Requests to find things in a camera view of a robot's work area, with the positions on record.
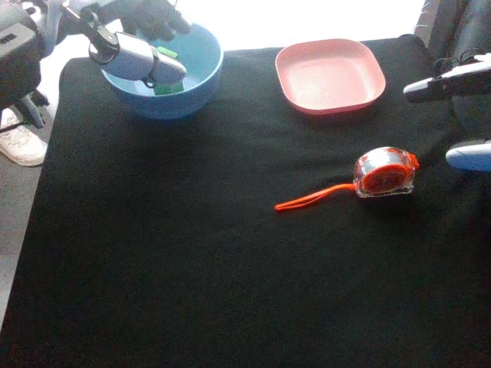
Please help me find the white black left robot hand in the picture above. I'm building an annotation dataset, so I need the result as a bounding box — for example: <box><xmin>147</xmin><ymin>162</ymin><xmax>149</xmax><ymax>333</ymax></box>
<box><xmin>100</xmin><ymin>0</ymin><xmax>193</xmax><ymax>87</ymax></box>

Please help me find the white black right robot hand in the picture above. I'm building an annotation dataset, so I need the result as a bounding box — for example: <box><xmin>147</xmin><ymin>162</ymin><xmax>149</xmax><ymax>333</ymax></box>
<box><xmin>403</xmin><ymin>52</ymin><xmax>491</xmax><ymax>173</ymax></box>

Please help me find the green wooden block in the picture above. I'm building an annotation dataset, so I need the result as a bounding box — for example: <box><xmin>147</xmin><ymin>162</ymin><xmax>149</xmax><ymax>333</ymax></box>
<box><xmin>154</xmin><ymin>45</ymin><xmax>186</xmax><ymax>96</ymax></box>

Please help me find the blue bowl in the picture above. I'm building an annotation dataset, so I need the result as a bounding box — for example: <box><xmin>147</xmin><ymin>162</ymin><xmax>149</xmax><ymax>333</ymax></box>
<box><xmin>101</xmin><ymin>22</ymin><xmax>225</xmax><ymax>120</ymax></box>

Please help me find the clear orange tape measure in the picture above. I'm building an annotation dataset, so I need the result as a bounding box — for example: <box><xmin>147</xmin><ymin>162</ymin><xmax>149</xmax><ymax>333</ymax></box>
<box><xmin>274</xmin><ymin>146</ymin><xmax>420</xmax><ymax>212</ymax></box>

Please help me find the pink square plate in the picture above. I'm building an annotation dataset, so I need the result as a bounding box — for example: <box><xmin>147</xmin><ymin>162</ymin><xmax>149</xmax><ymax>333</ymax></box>
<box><xmin>275</xmin><ymin>38</ymin><xmax>387</xmax><ymax>116</ymax></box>

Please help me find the dark grey chair back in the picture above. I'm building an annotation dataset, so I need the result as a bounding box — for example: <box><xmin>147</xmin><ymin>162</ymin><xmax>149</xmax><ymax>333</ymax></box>
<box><xmin>421</xmin><ymin>0</ymin><xmax>491</xmax><ymax>58</ymax></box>

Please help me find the grey office chair base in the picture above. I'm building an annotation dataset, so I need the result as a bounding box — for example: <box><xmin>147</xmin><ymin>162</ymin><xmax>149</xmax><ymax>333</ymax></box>
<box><xmin>14</xmin><ymin>90</ymin><xmax>50</xmax><ymax>130</ymax></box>

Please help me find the person's white shoe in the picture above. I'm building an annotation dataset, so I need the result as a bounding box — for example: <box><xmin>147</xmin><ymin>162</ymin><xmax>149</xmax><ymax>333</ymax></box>
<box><xmin>0</xmin><ymin>109</ymin><xmax>49</xmax><ymax>168</ymax></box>

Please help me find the black table cloth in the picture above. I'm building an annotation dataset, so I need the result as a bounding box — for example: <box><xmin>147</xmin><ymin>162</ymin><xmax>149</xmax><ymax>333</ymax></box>
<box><xmin>0</xmin><ymin>34</ymin><xmax>491</xmax><ymax>368</ymax></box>

